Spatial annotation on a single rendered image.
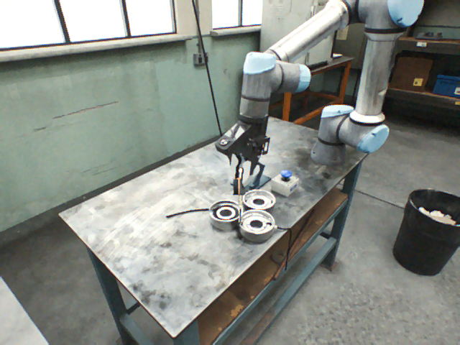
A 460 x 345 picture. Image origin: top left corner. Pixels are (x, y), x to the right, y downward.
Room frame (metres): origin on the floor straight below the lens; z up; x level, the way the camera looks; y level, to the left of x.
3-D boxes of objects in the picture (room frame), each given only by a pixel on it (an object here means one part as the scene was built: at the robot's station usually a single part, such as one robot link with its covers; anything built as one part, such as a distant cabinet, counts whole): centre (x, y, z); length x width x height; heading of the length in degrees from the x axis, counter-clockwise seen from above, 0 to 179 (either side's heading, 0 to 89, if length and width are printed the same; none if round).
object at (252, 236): (0.64, -0.08, 0.82); 0.10 x 0.10 x 0.04
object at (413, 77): (3.62, -2.25, 0.64); 0.49 x 0.40 x 0.37; 53
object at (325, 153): (1.10, -0.43, 0.85); 0.15 x 0.15 x 0.10
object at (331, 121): (1.09, -0.43, 0.97); 0.13 x 0.12 x 0.14; 29
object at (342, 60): (3.42, -0.82, 0.39); 1.50 x 0.62 x 0.78; 138
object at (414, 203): (1.24, -1.18, 0.21); 0.34 x 0.34 x 0.43
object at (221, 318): (0.96, -0.06, 0.40); 1.17 x 0.59 x 0.80; 138
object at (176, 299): (0.96, -0.06, 0.79); 1.20 x 0.60 x 0.02; 138
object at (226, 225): (0.69, 0.01, 0.82); 0.10 x 0.10 x 0.04
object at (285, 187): (0.86, -0.20, 0.82); 0.08 x 0.07 x 0.05; 138
